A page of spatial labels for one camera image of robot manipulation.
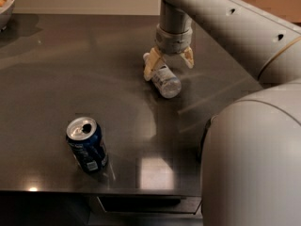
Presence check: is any blue soda can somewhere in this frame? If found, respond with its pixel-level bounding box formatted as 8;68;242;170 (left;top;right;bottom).
66;117;108;173

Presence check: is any clear plastic bottle blue label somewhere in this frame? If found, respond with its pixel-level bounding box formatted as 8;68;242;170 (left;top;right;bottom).
151;59;182;99

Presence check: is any white bowl with fruit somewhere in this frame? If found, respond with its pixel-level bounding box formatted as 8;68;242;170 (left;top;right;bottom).
0;0;15;31

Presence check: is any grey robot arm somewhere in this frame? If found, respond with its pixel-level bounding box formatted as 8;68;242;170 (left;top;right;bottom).
144;0;301;226

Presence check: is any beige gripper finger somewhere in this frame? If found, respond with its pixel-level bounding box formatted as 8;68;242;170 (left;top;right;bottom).
143;46;164;81
180;46;195;69

